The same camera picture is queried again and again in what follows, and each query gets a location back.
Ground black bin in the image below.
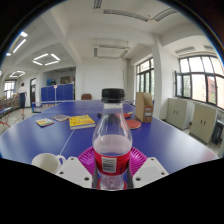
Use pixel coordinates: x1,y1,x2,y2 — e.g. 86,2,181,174
211,119,224,146

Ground ceiling lights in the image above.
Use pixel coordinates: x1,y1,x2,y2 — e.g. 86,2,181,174
4,31,62,78

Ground grey-pink thin book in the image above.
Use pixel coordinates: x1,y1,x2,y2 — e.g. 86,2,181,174
50,114,71,123

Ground colourful small book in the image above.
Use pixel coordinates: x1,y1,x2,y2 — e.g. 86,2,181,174
35,117,55,128

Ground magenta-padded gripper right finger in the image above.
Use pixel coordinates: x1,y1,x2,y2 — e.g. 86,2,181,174
125,146,170,190

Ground large black-framed window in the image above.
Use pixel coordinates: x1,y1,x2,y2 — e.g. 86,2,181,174
174,54,224,111

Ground blue table tennis table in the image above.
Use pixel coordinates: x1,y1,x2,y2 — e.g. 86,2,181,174
0,105,14,128

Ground clear red-labelled water bottle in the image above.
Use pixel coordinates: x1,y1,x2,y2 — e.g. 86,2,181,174
91,87,133,192

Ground round red table tennis paddle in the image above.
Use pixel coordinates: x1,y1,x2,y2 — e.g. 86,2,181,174
125,118,142,130

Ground brown cardboard box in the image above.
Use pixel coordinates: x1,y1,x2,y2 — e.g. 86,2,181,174
135,91,154,124

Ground beige two-door cabinet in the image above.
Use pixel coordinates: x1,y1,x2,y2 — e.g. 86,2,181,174
189,103,218,144
165,97,193,130

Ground white mug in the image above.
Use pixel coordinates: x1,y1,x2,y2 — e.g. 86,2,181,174
30,152,67,175

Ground brown armchair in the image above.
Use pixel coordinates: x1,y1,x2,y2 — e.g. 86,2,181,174
80,93,93,101

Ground person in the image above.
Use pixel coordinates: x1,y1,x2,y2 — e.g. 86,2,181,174
17,82,28,120

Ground tall black-framed window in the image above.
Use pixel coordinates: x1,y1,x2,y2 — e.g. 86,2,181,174
135,57,155,98

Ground blue folded table tennis tables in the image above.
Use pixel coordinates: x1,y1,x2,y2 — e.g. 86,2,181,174
40,83,75,103

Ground yellow book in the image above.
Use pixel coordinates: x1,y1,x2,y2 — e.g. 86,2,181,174
68,114,97,131

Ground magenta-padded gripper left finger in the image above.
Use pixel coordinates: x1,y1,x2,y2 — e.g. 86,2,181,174
54,146,100,190

